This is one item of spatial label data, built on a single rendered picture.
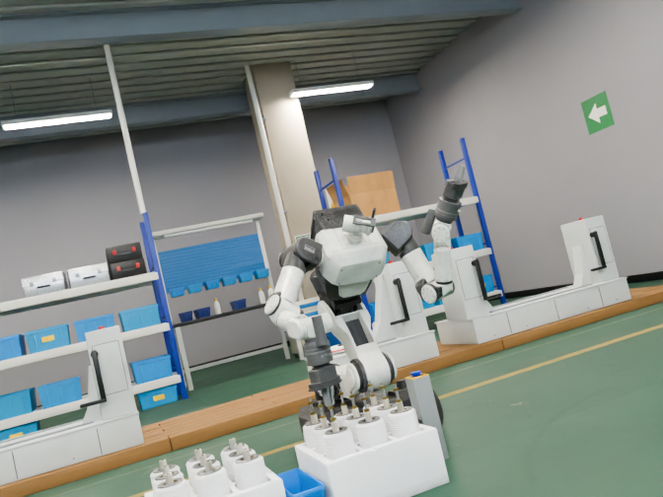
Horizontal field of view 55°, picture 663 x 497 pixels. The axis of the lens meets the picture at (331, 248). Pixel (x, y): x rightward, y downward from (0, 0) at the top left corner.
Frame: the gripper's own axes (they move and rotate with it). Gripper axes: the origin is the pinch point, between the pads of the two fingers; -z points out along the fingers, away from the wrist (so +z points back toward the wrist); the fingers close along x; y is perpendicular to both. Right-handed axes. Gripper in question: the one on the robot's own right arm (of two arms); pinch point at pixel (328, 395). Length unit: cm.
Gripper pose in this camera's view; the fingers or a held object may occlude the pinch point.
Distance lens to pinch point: 213.0
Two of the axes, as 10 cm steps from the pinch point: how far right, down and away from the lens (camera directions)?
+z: -2.3, -9.7, 0.6
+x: 7.1, -1.2, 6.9
